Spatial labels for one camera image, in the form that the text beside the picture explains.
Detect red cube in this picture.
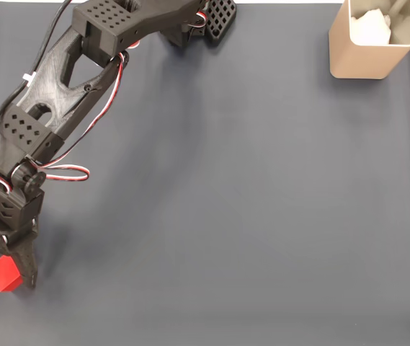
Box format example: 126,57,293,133
0,255,24,293

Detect beige open box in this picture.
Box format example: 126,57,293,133
328,0,410,81

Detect white crumpled tissue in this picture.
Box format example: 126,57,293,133
349,8,393,46

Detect long red white servo cable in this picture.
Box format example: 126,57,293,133
33,52,127,183

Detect black camera cable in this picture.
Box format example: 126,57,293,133
0,0,74,165

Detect short red white servo cable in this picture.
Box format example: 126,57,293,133
185,10,208,29

